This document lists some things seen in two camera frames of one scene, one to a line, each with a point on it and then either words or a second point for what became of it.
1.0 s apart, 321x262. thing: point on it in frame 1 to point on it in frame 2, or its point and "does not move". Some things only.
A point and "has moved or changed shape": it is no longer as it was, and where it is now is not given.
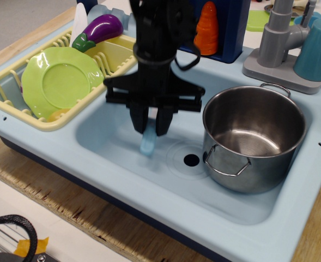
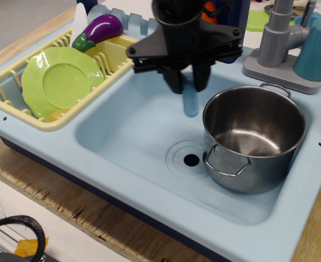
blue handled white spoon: x=150 y=135 has moved or changed shape
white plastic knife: x=80 y=22 does not move
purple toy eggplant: x=104 y=27 does not move
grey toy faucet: x=271 y=61 does not move
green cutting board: x=256 y=21 does not move
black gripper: x=153 y=87 to x=185 y=40
